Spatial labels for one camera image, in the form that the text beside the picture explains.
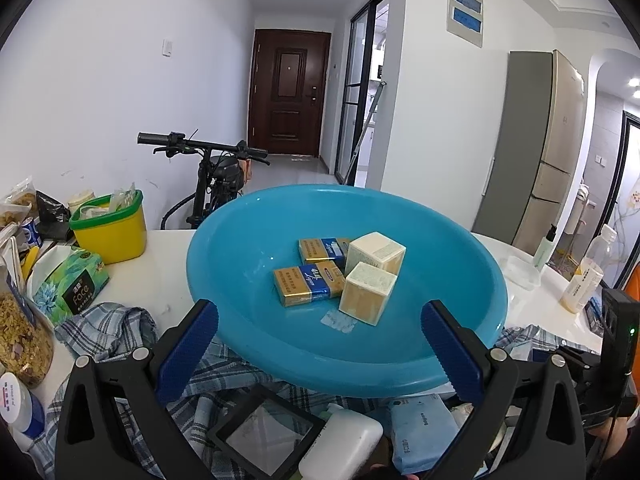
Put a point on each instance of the torn orange gold box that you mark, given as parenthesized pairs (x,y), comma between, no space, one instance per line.
(320,250)

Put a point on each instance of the grey refrigerator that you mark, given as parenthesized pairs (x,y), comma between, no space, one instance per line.
(515,160)

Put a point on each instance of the green tissue pack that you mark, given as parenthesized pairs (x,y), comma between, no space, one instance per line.
(70,285)

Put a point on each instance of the black square frame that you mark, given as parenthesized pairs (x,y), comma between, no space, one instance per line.
(232,416)

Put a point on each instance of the cream box with orange sides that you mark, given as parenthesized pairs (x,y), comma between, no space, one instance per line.
(375,255)

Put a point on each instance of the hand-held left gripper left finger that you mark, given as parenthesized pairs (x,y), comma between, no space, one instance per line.
(187,350)

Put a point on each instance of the clear plastic drink bottle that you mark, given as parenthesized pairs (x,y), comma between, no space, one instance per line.
(582,285)

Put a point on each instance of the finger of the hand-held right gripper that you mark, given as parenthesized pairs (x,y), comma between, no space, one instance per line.
(575,360)

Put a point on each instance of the small blue pack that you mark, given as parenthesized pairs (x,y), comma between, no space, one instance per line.
(595,312)

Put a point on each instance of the clear snack bag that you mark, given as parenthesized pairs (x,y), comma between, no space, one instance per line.
(17,202)

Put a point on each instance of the orange chair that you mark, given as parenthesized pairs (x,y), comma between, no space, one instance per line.
(632,290)

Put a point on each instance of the pale green pump bottle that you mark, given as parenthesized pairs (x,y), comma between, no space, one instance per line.
(543,252)

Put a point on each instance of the blue plaid shirt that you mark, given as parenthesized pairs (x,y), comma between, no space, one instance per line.
(105,325)

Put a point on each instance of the grey mop pole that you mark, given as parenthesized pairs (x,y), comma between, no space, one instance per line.
(365,125)

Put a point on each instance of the beige cardboard box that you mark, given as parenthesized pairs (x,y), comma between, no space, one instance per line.
(367,295)

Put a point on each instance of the dark snack bag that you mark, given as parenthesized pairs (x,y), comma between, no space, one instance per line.
(50,210)

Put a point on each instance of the light blue packet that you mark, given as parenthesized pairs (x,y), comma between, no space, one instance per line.
(422,430)

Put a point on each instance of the wall panel with blue covers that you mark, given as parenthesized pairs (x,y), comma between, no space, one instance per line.
(465,12)

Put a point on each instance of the white plastic bottle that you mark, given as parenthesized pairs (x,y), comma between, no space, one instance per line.
(345,440)

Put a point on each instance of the white jar blue label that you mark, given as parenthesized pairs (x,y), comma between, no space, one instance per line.
(17,402)

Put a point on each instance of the white desktop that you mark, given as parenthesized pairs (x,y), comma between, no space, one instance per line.
(165,270)

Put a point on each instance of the white light switch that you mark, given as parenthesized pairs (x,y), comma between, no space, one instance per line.
(167,46)

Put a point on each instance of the clear plastic container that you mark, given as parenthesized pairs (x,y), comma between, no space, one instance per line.
(520,272)

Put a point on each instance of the clear cereal jar black lid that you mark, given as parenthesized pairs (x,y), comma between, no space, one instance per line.
(22,340)

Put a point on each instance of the yellow container green rim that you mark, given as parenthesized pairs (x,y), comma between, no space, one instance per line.
(112,237)

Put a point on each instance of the dark brown door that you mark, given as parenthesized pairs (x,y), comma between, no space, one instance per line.
(290,95)

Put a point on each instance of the blue plastic basin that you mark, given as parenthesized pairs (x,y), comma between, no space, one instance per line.
(250,270)

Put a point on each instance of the black bicycle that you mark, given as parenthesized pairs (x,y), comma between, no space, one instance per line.
(220,175)

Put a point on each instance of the orange box with blue stripe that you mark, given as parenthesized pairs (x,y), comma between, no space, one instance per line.
(305,287)

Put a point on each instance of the small white jar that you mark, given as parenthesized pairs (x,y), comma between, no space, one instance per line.
(80,201)

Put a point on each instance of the black framed glass door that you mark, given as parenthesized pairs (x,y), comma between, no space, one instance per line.
(345,110)

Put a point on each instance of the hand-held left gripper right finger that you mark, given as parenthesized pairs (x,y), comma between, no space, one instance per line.
(450,350)

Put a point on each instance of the blue can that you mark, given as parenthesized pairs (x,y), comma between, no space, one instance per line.
(30,234)

